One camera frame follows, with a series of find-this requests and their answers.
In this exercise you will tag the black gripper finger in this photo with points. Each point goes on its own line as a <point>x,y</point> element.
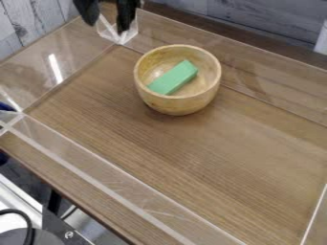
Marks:
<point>88,9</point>
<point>126,8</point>

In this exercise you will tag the green rectangular block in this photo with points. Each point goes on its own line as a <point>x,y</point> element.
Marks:
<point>174,79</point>

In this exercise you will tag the light brown wooden bowl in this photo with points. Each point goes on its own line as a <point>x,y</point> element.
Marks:
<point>195,95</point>

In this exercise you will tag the black table leg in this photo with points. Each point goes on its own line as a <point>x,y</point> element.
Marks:
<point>54,202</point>

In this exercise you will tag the clear acrylic enclosure wall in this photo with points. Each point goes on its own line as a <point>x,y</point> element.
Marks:
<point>233,175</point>

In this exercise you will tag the black metal bracket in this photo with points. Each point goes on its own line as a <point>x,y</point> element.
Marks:
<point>62,230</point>

